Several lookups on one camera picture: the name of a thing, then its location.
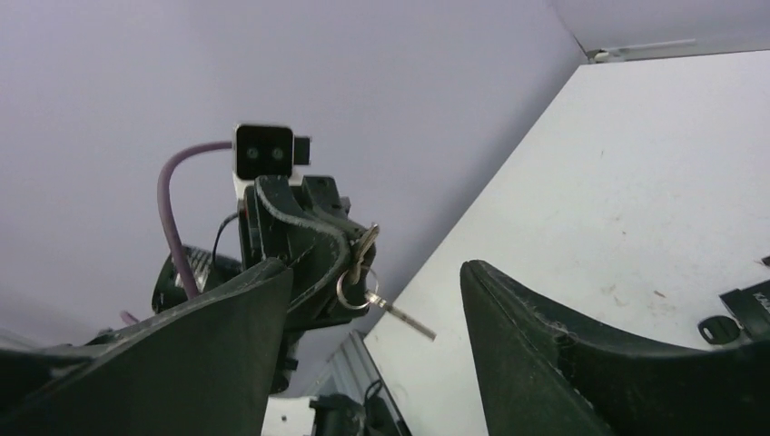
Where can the black padlock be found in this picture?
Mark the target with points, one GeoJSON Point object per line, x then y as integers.
{"type": "Point", "coordinates": [750, 309]}

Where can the aluminium frame rail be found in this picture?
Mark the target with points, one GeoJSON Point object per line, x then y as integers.
{"type": "Point", "coordinates": [619, 54]}

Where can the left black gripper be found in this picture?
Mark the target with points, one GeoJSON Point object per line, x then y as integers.
{"type": "Point", "coordinates": [305, 228]}

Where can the keys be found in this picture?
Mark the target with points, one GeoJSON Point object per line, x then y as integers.
{"type": "Point", "coordinates": [373, 283]}

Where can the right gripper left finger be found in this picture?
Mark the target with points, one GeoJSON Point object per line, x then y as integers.
{"type": "Point", "coordinates": [204, 367]}

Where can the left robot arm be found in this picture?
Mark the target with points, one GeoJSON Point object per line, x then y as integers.
{"type": "Point", "coordinates": [211, 270]}

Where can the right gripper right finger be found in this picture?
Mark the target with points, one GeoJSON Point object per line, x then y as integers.
{"type": "Point", "coordinates": [546, 369]}

